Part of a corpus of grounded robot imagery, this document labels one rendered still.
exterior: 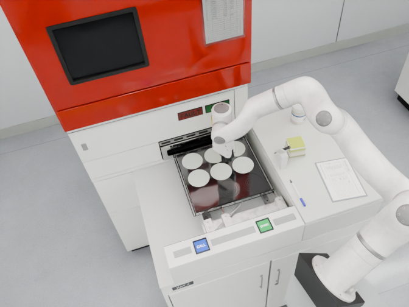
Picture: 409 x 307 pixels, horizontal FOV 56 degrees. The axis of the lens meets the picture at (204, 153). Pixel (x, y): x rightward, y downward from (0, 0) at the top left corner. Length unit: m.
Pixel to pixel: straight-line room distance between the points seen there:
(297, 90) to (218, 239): 0.64
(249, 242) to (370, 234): 0.43
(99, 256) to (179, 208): 1.06
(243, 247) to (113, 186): 0.80
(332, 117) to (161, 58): 0.65
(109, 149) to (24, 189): 1.55
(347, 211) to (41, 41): 1.29
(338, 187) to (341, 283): 0.42
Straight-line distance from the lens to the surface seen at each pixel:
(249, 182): 1.75
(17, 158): 3.54
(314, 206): 1.63
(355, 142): 1.41
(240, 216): 1.68
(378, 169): 1.38
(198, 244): 1.53
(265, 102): 1.50
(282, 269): 1.89
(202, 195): 1.72
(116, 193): 2.08
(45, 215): 3.06
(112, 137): 1.78
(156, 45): 1.47
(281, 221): 1.58
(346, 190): 1.70
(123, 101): 1.59
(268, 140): 1.83
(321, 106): 1.37
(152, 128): 1.78
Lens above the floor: 2.31
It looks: 49 degrees down
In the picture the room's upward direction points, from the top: 7 degrees counter-clockwise
